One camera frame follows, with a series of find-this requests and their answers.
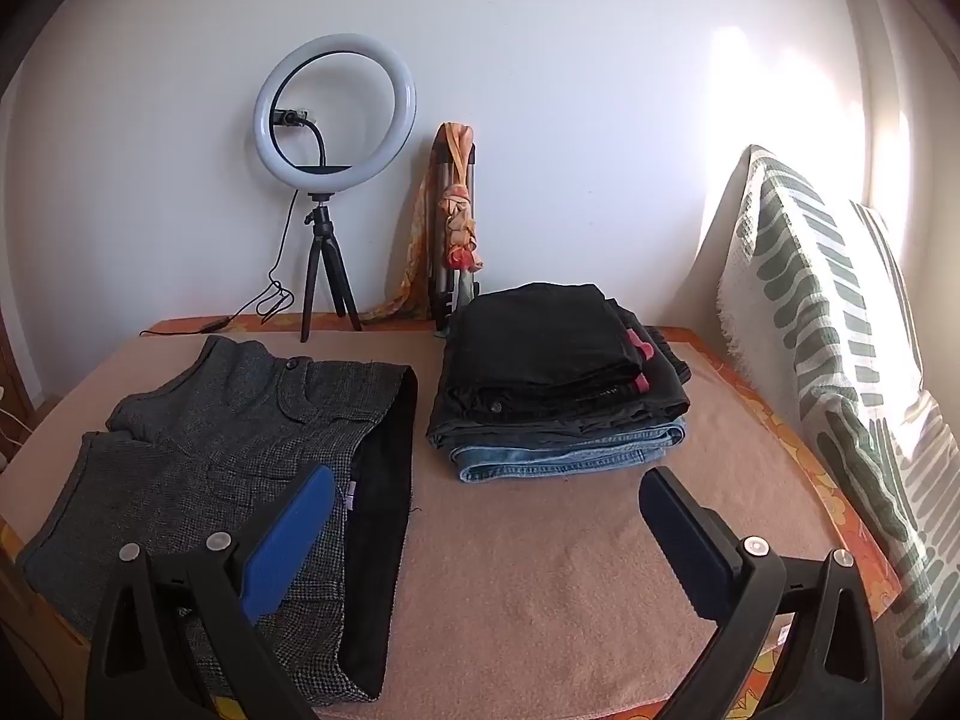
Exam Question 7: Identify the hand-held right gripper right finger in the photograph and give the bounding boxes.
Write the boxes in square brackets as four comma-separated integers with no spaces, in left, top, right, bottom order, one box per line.
[637,466,886,720]

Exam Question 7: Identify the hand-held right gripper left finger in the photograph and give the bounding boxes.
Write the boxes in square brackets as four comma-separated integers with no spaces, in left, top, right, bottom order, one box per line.
[84,463,353,720]

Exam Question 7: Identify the grey tweed shorts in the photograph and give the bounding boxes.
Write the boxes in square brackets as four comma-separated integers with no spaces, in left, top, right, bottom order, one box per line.
[16,335,419,706]

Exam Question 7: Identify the folded black pants red tags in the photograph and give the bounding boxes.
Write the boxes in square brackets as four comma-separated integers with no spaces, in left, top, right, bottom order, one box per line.
[427,300,692,455]

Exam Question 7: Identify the orange floral bedsheet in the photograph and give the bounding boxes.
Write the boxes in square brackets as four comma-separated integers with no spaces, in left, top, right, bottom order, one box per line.
[0,315,901,720]

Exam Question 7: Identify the folded blue jeans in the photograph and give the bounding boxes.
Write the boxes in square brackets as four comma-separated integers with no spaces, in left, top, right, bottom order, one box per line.
[450,424,689,485]

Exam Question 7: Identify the beige blanket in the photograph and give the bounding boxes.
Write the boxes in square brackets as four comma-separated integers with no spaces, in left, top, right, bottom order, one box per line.
[0,328,848,713]

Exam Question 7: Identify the white green patterned pillow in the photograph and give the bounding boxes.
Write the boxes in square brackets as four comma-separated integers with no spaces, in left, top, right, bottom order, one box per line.
[716,144,960,680]

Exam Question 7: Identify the striped pillow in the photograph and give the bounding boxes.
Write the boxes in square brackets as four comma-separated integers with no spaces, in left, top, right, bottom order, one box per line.
[847,201,960,541]

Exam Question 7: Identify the orange floral scarf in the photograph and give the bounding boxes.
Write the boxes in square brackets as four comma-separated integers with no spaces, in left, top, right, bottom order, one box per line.
[360,122,485,320]

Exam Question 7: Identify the black gooseneck phone holder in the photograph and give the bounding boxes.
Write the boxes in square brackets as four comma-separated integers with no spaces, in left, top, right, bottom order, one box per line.
[271,109,353,173]

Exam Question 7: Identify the black ring light cable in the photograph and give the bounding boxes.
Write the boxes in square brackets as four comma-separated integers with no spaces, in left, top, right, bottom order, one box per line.
[139,187,297,336]

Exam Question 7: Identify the black ring light tripod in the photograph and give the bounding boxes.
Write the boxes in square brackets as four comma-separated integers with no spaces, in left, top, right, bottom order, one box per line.
[300,191,363,344]

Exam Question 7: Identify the white ring light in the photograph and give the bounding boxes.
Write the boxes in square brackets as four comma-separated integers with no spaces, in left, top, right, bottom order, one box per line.
[253,33,417,192]

